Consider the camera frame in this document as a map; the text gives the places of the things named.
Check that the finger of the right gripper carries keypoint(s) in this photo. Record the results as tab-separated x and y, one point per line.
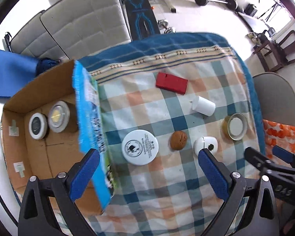
266	166

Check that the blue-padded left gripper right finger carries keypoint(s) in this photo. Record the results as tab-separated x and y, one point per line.
260	216

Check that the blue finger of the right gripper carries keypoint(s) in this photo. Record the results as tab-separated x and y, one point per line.
284	155

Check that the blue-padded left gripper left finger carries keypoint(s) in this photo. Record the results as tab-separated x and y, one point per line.
36	216

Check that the white oval floss case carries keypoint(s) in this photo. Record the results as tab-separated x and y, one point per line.
205	142

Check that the brown walnut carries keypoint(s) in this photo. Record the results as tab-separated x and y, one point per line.
178	140

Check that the white tin with black lid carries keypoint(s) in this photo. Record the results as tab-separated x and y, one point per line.
38	126

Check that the silver tin with gold centre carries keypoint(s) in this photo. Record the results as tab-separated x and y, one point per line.
59	116

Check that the white round cream jar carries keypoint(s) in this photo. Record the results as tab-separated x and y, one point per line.
140	147

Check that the orange white patterned cloth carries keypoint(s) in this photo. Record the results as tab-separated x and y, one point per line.
277	134

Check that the grey padded chair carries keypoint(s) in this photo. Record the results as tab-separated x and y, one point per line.
276	98

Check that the white cylindrical cap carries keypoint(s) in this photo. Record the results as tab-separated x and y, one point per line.
203	106

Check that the open cardboard box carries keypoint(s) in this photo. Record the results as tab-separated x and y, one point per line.
58	152

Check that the plaid checkered tablecloth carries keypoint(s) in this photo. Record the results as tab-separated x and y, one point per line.
171	195

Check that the dark wooden chair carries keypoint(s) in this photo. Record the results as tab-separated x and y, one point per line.
280	53

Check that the red rectangular box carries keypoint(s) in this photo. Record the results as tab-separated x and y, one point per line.
171	83

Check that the blue yoga mat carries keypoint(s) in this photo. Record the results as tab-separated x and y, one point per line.
16	71

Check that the black speaker box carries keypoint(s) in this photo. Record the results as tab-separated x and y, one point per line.
250	10

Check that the chrome dumbbell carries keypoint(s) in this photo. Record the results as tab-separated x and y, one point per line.
163	24

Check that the floor barbell with black plates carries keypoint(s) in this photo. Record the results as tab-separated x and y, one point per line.
230	4

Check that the black blue weight bench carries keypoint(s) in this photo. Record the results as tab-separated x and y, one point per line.
141	19

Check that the grey quilted cushion left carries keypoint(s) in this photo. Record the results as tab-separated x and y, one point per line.
34	40

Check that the grey quilted cushion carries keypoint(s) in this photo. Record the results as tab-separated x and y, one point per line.
34	40
85	27

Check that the grey quilted cushion right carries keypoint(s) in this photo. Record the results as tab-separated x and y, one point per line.
85	27

